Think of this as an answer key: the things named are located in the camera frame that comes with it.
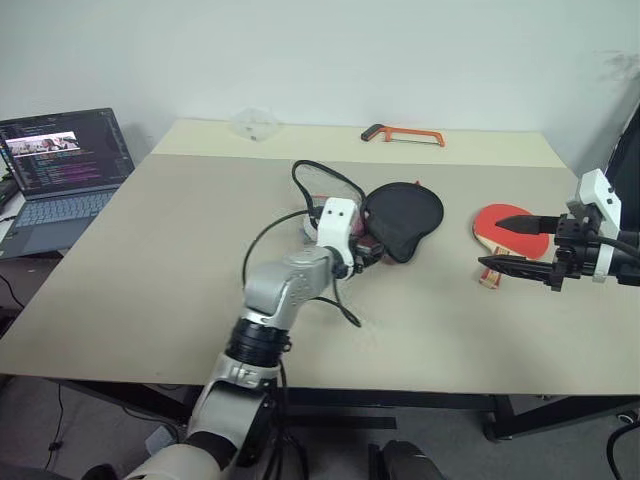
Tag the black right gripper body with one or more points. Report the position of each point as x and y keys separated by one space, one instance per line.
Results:
x=575 y=250

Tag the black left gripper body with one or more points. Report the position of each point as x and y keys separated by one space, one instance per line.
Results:
x=364 y=252

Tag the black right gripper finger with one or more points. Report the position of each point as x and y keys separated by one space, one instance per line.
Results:
x=520 y=267
x=525 y=224

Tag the red table tennis paddle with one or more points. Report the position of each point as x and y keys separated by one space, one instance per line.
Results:
x=485 y=228

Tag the black red paddle case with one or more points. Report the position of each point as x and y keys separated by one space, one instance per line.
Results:
x=405 y=215

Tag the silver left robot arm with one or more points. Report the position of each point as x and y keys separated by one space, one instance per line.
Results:
x=280 y=295

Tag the orange hacksaw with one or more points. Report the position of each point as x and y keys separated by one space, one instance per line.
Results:
x=415 y=134

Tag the clear plastic container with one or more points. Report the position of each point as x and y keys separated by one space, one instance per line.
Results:
x=256 y=124

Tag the black chair caster wheel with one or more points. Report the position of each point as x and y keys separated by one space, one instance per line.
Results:
x=627 y=416

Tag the dark rounded shape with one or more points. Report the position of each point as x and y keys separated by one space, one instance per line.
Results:
x=410 y=460

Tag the small white box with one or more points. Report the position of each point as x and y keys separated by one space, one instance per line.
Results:
x=161 y=441

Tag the grey open laptop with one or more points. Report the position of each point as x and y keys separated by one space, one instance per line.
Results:
x=55 y=210

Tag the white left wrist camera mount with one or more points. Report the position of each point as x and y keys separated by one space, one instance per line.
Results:
x=336 y=225

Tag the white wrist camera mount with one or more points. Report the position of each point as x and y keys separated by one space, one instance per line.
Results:
x=597 y=187
x=336 y=225

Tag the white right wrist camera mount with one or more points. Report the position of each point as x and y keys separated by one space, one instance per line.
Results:
x=597 y=187

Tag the black table frame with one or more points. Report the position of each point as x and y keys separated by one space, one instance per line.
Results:
x=400 y=400

